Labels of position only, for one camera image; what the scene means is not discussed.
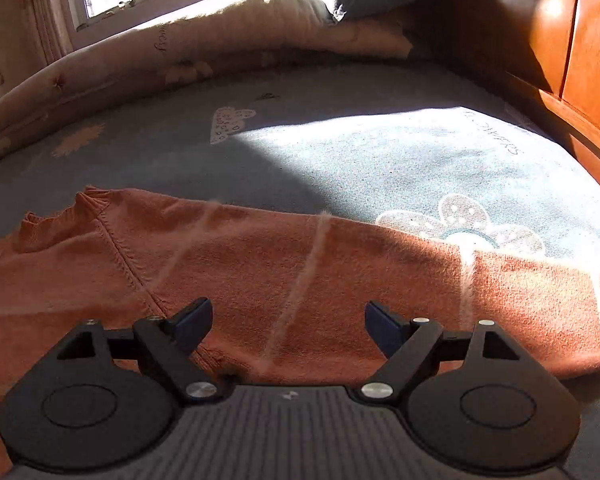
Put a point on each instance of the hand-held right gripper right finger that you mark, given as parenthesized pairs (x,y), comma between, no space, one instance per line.
(382,327)

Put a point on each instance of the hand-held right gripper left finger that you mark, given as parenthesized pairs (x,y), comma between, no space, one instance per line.
(195,322)

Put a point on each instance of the orange knit sweater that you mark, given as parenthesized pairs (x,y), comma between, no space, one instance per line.
(280,260)

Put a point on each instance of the blue floral bed sheet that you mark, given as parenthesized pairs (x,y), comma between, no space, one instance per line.
(355,160)

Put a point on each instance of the pink floral quilt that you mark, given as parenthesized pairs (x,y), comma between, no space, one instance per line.
(205,30)

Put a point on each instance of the wooden headboard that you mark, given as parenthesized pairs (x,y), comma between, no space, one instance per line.
(555,35)

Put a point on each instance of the pink patterned curtain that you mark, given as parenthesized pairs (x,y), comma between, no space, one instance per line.
(45,10)

